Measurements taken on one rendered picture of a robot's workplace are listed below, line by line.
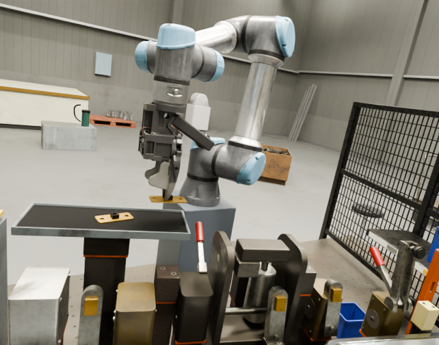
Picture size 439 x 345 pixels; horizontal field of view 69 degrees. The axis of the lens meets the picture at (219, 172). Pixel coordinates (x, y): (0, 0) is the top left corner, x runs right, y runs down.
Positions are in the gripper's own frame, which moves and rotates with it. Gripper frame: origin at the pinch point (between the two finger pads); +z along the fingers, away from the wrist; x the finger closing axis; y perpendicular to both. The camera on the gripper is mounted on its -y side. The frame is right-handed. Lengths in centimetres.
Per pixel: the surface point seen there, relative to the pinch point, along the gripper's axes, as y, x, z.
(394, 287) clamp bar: -52, 24, 15
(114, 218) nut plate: 10.9, -5.0, 8.3
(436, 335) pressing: -62, 31, 25
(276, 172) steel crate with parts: -307, -397, 103
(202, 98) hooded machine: -355, -972, 15
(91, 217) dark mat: 16.0, -6.8, 8.8
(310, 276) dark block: -31.5, 17.4, 14.1
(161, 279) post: 2.4, 11.0, 15.3
